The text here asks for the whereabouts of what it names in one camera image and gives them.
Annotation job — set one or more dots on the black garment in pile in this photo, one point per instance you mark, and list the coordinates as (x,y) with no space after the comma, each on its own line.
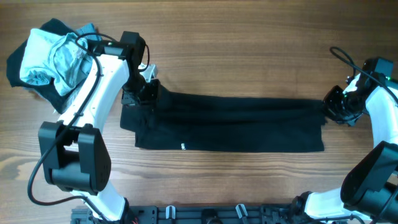
(48,92)

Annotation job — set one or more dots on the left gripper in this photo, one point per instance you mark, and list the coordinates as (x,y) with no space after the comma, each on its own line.
(152,98)

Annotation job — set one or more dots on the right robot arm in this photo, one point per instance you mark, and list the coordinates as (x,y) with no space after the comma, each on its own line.
(366,192)

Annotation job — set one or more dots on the grey blue garment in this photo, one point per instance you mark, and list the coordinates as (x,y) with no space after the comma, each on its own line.
(88,28)

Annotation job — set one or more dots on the light blue garment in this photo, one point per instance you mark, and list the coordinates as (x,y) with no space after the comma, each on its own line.
(60,60)

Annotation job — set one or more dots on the dark teal t-shirt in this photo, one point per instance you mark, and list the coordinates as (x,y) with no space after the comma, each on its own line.
(225,124)

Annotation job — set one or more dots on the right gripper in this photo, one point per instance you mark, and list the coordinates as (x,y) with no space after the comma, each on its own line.
(329,105)

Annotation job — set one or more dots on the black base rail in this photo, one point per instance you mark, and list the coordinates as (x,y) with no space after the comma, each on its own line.
(264,214)

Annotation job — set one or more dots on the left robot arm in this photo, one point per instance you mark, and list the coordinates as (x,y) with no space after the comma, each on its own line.
(74,155)

